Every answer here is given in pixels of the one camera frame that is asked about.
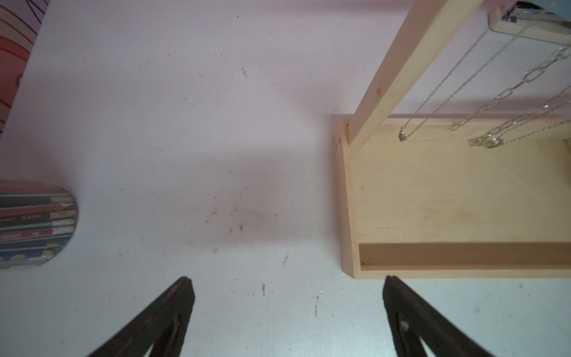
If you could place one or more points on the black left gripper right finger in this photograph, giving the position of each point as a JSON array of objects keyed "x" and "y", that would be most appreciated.
[{"x": 415, "y": 324}]

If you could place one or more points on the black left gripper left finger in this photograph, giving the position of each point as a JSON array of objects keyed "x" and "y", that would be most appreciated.
[{"x": 159, "y": 330}]

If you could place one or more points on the wooden jewelry display stand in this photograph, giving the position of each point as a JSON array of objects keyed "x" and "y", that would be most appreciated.
[{"x": 450, "y": 196}]

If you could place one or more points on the cup of pencils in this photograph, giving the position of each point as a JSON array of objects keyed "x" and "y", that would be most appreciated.
[{"x": 37, "y": 222}]

